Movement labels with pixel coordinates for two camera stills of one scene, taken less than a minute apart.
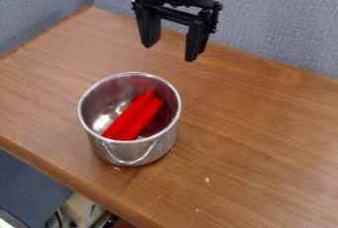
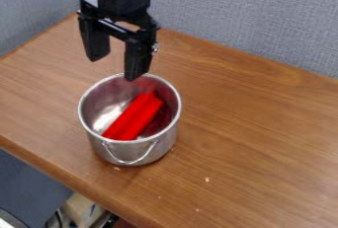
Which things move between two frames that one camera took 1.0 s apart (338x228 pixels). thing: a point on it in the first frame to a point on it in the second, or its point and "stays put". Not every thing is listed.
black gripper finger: (196, 39) to (138, 55)
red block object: (131, 121) stays put
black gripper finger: (150, 25) to (96, 38)
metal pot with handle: (103, 103) stays put
